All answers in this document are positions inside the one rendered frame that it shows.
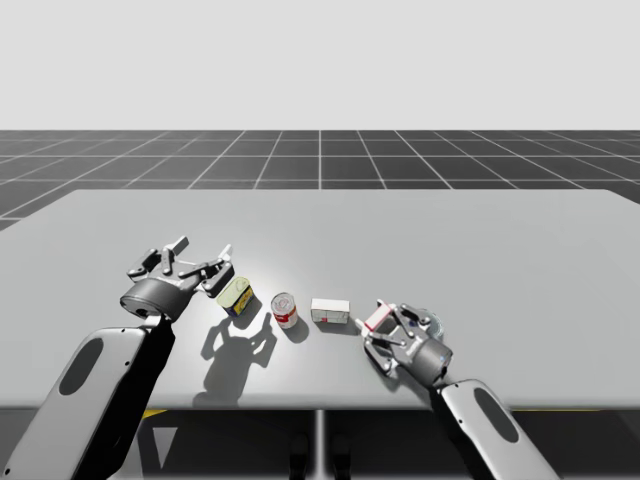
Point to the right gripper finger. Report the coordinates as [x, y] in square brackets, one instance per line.
[385, 350]
[415, 320]

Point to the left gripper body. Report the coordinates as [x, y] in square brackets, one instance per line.
[157, 297]

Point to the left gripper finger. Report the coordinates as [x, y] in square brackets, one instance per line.
[215, 275]
[162, 260]

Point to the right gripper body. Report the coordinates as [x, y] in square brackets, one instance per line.
[430, 360]

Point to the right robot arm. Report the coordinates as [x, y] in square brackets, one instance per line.
[480, 415]

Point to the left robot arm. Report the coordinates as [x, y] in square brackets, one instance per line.
[115, 350]

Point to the green and blue rectangular can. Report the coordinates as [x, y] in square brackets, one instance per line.
[235, 297]

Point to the red and white carton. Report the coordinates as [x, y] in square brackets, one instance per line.
[330, 311]

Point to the red and white can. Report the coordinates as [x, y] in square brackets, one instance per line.
[284, 310]

